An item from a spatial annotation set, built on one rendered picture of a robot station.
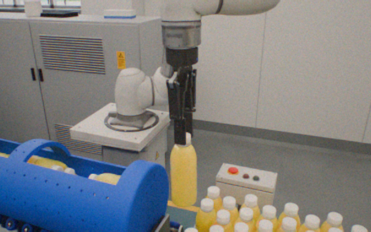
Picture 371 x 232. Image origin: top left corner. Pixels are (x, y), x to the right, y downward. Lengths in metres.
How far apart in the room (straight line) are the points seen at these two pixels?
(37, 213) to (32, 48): 2.34
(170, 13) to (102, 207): 0.53
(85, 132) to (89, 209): 0.75
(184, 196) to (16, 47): 2.75
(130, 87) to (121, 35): 1.12
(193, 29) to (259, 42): 2.91
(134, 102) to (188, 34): 0.95
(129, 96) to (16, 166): 0.68
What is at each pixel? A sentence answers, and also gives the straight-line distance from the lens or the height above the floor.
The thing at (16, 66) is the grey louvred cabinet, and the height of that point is 1.00.
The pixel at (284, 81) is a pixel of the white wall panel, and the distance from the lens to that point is 3.67.
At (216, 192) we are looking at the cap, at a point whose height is 1.10.
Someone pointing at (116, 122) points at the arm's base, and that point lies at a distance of 1.68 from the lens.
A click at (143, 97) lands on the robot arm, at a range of 1.61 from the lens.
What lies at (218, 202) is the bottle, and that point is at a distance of 1.09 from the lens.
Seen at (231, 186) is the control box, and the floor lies 1.07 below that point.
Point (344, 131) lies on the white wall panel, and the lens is 3.88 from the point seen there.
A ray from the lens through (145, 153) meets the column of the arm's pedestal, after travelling 1.64.
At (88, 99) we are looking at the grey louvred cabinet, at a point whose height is 0.76.
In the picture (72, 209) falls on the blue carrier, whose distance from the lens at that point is 0.98.
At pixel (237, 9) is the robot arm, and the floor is 1.67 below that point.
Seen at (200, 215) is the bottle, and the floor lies 1.06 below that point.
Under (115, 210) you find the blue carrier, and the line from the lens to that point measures 0.90.
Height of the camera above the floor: 1.72
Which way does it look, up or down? 23 degrees down
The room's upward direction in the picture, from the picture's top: straight up
